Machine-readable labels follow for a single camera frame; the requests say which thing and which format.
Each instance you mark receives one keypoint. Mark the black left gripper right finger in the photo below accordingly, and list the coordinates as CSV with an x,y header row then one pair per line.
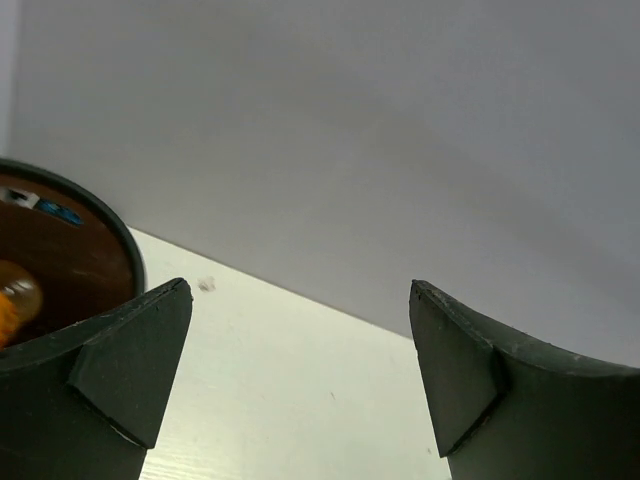
x,y
505,405

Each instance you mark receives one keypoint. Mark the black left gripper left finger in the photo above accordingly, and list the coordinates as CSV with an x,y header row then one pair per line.
x,y
88,401

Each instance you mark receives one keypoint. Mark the orange juice bottle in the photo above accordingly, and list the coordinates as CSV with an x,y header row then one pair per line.
x,y
21,300

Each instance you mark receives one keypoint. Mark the brown cylindrical bin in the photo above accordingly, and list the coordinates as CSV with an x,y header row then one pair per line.
x,y
82,270

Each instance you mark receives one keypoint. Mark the small sticker near bin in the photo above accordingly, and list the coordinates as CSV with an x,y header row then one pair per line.
x,y
59,211

